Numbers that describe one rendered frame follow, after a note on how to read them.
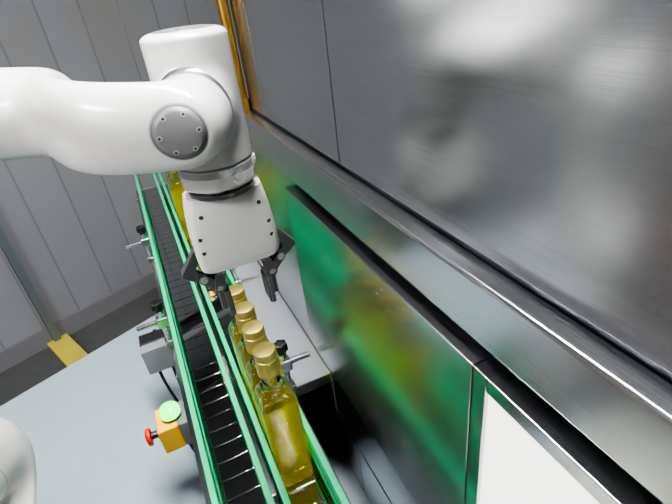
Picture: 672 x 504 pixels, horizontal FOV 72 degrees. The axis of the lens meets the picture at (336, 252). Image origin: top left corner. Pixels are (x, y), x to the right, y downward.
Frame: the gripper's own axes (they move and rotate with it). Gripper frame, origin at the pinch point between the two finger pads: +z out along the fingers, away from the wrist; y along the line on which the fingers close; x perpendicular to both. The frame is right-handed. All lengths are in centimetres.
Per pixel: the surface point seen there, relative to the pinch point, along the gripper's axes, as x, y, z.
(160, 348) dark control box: -53, 19, 43
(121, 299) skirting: -249, 53, 138
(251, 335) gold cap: -4.3, 0.7, 10.4
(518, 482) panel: 35.2, -12.7, 2.5
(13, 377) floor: -209, 116, 143
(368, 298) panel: 10.7, -12.2, -0.8
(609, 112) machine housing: 35.0, -15.4, -26.8
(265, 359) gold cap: 1.6, 0.3, 10.6
